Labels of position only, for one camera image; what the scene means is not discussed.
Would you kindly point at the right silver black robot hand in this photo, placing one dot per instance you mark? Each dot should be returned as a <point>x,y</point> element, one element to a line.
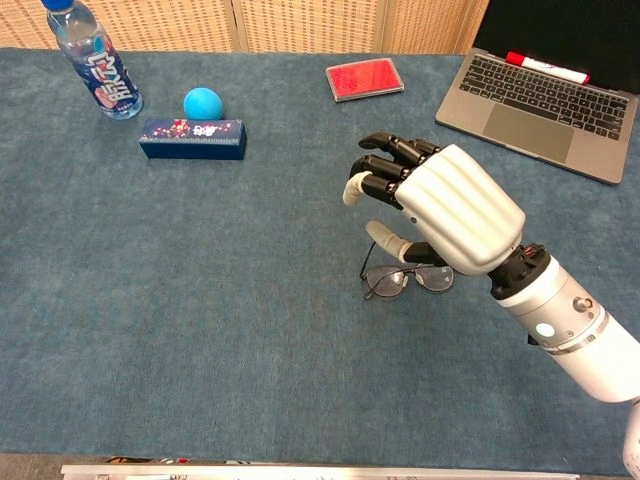
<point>460,210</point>

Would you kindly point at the wire-rimmed eyeglasses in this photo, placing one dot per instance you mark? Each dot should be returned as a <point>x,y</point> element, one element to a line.
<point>385,281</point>

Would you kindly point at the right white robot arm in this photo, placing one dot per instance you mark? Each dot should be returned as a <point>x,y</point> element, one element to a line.
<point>565,325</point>

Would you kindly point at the grey laptop black keys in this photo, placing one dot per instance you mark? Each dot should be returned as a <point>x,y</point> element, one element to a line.
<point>530,130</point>

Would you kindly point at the red ink pad clear case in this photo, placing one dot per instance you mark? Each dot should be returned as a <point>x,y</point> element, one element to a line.
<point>364,79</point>

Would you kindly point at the red white marker pen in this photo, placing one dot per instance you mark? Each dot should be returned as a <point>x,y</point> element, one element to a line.
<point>547,66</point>

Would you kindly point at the woven wicker folding screen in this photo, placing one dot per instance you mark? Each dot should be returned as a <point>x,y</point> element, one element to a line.
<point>300,25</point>

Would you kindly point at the teal felt table cloth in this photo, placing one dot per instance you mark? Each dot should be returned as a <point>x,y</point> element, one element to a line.
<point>200,300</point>

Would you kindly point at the dark blue printed carton box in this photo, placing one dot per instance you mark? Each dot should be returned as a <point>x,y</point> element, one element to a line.
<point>192,140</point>

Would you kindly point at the light blue ball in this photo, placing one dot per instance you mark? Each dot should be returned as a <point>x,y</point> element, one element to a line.
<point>202,104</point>

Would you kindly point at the clear water bottle blue cap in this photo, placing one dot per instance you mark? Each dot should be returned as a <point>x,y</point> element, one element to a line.
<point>107,80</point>

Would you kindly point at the aluminium profile rail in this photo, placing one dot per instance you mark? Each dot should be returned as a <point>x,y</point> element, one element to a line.
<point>300,472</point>

